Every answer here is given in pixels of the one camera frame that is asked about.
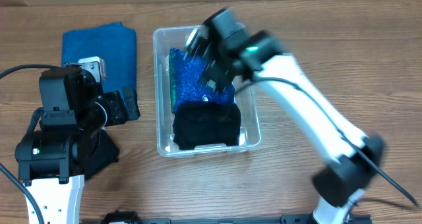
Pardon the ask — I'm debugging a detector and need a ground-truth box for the sparkly blue green fabric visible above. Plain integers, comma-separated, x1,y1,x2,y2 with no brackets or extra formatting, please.
168,48,235,113

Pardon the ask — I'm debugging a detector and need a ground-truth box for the black cloth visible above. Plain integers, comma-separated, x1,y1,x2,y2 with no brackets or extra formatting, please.
84,130,120,181
198,57,236,93
173,101,241,150

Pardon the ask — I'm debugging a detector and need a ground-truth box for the blue denim cloth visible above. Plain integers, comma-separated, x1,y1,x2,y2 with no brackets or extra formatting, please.
61,22,137,92

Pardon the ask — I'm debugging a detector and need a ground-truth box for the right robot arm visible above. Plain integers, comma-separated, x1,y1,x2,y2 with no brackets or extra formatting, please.
185,8,384,223

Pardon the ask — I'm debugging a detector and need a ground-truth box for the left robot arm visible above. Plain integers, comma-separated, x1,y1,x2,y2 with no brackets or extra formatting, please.
15,67,140,223

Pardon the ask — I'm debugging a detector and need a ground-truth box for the clear plastic storage bin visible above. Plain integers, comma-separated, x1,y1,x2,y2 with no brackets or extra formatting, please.
153,25,261,157

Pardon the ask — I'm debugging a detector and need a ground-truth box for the left black cable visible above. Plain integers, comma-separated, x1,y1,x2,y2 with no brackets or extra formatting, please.
0,64,60,80

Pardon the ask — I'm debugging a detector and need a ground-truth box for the black cable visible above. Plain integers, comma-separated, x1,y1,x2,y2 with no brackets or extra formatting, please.
233,77,419,208
0,64,60,80

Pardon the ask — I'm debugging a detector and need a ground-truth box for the right black cable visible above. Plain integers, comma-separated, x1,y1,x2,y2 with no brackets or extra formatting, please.
233,77,419,208

